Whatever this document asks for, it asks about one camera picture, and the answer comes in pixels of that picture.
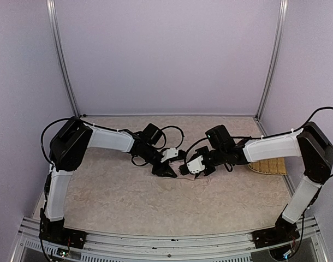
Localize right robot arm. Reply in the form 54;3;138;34
186;122;333;224

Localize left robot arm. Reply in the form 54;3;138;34
40;117;180;222

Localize woven bamboo tray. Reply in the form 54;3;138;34
248;158;287;175

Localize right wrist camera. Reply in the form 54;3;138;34
179;156;206;175

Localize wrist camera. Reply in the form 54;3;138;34
179;156;206;175
160;148;186;163

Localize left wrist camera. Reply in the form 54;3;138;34
160;148;186;163

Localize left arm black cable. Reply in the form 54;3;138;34
159;125;184;150

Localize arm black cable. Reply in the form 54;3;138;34
289;106;333;134
159;125;184;150

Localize aluminium front rail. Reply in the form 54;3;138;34
9;217;328;261

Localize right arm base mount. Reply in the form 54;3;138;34
252;223;300;248

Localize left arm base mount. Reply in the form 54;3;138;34
39;224;87;249

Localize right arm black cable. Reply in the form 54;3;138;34
289;106;333;134

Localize right aluminium frame post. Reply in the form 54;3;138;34
255;0;288;122

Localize aluminium frame post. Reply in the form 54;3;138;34
255;0;288;122
46;0;81;117

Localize left aluminium frame post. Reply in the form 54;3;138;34
46;0;81;117

